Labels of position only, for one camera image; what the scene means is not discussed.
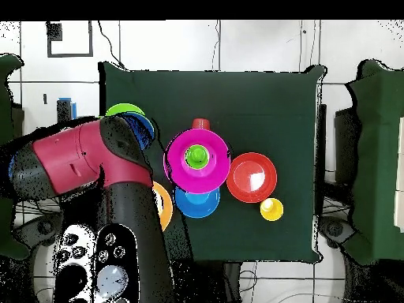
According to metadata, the yellow cup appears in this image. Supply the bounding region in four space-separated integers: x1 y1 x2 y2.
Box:
260 197 284 222

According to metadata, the dark green tablecloth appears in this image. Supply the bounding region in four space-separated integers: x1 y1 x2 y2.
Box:
99 61 326 263

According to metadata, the small dark blue bowl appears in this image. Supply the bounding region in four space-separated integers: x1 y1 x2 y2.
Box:
121 111 155 152

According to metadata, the light green bowl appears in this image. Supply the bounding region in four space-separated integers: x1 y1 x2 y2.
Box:
105 103 146 118

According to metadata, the light blue bowl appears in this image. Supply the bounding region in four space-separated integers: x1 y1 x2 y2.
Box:
174 185 221 219

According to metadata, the large pink bowl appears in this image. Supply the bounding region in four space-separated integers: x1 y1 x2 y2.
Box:
163 127 231 195

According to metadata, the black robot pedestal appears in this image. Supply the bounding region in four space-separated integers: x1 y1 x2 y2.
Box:
176 260 244 303

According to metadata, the red shallow bowl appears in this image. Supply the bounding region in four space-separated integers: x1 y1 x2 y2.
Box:
226 151 278 204

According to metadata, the green-clothed side table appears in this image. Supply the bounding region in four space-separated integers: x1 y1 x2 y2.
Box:
343 59 404 266
0 53 29 260

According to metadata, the large orange bowl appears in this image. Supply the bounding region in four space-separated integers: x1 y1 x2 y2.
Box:
151 181 174 233

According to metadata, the green cup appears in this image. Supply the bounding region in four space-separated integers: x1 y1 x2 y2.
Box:
185 144 211 170

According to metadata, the black stand frame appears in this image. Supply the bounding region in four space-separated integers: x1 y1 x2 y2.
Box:
55 99 77 124
315 103 362 219

